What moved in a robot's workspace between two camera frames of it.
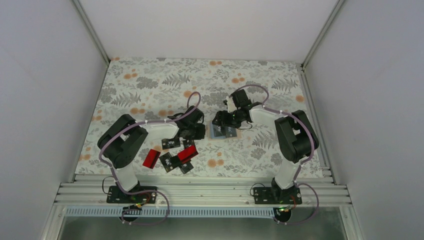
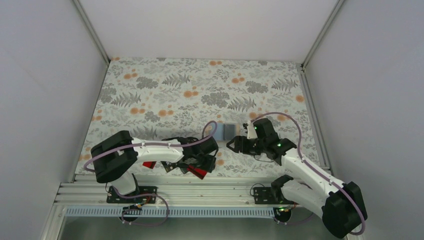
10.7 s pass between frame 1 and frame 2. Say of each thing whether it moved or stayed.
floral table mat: stayed
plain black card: stayed
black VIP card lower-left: stayed
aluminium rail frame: stayed
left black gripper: moved
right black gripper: moved
